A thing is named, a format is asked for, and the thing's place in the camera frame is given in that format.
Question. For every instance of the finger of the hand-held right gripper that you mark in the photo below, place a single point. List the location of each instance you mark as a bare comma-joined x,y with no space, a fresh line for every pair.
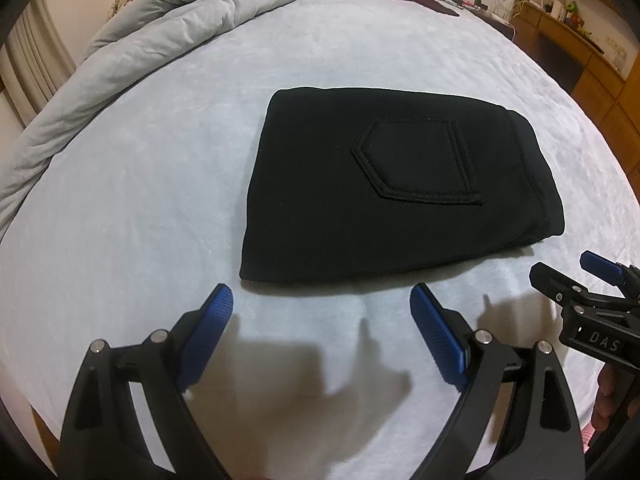
597,262
550,280

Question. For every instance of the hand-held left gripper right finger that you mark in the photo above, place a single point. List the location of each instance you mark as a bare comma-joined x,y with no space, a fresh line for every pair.
437,330

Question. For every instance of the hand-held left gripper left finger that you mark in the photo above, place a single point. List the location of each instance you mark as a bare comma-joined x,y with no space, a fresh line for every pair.
207,330

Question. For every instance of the black pants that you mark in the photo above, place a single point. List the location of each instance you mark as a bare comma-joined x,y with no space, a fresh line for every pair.
325,185

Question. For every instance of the person's right hand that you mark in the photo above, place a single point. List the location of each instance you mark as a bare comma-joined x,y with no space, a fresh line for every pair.
607,395

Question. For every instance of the pale bed sheet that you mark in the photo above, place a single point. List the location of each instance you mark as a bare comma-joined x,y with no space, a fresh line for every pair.
150,210

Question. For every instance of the wooden desk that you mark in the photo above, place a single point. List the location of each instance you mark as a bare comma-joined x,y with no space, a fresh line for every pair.
565,45

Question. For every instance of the row of small desk ornaments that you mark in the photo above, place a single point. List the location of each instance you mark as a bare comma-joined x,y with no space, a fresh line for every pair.
580,10

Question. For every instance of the small clutter of pens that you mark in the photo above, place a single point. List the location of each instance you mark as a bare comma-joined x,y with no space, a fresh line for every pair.
470,5

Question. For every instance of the grey quilt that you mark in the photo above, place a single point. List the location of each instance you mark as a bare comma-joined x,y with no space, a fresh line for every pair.
175,15

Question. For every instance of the beige curtain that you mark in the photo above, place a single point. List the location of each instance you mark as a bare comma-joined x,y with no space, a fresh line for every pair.
30,60

